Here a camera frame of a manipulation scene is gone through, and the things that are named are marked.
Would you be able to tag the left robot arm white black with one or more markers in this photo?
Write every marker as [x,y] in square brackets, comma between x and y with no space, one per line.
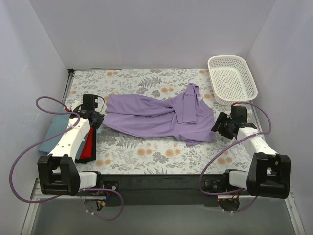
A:
[58,174]

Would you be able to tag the purple t shirt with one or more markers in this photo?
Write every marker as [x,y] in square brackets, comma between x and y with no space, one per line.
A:
[185,117]

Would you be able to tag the folded red t shirt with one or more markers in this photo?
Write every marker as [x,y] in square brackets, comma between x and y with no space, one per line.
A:
[88,153]

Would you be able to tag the folded black t shirt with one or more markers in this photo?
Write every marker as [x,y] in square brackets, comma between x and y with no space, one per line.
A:
[79,153]

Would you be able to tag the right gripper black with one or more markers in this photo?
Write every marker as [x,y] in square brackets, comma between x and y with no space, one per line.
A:
[222,126]

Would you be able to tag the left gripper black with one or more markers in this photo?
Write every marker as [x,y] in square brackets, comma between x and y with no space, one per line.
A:
[97,118]

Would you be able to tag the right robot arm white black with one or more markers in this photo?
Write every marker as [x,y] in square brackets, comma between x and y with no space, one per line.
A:
[269,172]

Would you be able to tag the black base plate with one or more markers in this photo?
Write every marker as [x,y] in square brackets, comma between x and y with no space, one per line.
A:
[162,189]

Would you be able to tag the white plastic perforated basket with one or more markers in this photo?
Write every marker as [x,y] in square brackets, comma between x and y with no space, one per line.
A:
[231,79]

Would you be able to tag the folded teal t shirt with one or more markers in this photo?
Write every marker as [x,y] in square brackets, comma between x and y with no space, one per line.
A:
[59,124]

